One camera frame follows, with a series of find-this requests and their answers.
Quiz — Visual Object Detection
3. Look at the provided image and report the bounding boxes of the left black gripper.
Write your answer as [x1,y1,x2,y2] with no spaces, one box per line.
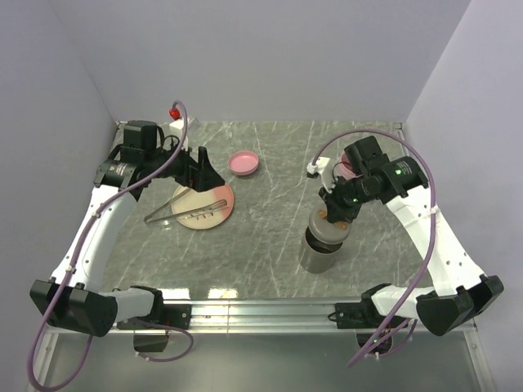
[146,136,225,192]

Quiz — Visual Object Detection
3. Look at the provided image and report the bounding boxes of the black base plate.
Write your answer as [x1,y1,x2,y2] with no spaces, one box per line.
[116,303,192,330]
[330,301,385,329]

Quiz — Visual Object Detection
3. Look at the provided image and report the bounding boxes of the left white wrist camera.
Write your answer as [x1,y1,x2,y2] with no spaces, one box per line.
[167,104,200,151]

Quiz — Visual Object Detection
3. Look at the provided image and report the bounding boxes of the grey cylindrical container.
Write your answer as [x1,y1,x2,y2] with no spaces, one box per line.
[298,228,343,274]

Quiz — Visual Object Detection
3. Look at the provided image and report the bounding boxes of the metal serving tongs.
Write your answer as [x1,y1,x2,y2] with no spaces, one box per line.
[144,186,232,225]

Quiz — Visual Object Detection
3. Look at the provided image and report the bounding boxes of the pink round lid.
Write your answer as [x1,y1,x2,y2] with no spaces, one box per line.
[228,150,259,176]

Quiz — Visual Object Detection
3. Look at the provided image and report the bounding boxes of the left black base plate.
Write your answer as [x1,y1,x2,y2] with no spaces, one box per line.
[116,303,192,330]

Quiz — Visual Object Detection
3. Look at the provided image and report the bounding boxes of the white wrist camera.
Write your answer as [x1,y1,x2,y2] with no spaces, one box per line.
[306,157,335,194]
[167,104,200,151]

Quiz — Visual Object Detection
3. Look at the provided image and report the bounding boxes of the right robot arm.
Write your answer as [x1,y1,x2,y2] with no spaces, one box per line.
[307,136,504,336]

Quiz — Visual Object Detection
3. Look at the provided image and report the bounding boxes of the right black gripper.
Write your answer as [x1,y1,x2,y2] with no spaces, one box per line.
[319,173,378,223]

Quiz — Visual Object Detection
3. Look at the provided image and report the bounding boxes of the pink and cream plate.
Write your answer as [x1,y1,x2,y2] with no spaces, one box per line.
[171,184,235,230]

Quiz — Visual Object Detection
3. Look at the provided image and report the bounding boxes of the aluminium mounting rail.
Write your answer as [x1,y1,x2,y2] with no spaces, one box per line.
[44,300,479,336]

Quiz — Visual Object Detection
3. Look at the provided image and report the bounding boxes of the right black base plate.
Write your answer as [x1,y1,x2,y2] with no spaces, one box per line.
[330,301,385,329]

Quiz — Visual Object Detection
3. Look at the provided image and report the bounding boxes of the grey round lid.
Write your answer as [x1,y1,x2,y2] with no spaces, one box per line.
[305,204,351,254]

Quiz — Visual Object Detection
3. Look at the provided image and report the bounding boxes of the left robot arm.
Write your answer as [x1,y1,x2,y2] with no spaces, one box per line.
[29,118,225,337]

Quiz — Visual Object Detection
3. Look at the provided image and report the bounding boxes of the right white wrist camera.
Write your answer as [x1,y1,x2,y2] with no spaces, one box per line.
[306,157,335,194]

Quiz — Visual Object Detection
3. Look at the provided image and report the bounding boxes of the pink cylindrical container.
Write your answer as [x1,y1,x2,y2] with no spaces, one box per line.
[337,153,358,180]

